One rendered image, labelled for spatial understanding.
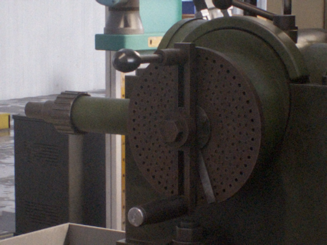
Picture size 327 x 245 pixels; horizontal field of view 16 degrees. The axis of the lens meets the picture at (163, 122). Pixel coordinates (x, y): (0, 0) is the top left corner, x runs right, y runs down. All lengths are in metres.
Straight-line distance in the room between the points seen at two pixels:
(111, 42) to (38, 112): 2.67
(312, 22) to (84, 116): 0.43
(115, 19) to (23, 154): 0.79
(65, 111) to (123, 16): 2.73
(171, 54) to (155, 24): 3.22
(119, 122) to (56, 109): 0.10
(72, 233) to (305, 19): 2.26
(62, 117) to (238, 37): 0.25
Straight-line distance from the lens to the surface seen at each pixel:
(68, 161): 4.46
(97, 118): 1.42
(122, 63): 1.19
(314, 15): 1.71
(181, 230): 1.37
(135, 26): 4.17
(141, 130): 1.36
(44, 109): 1.49
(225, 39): 1.38
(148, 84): 1.35
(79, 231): 3.84
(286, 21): 1.41
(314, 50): 1.41
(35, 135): 4.59
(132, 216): 1.24
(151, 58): 1.24
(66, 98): 1.46
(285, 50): 1.34
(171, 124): 1.27
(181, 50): 1.28
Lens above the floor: 1.33
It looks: 6 degrees down
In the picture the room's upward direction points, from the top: straight up
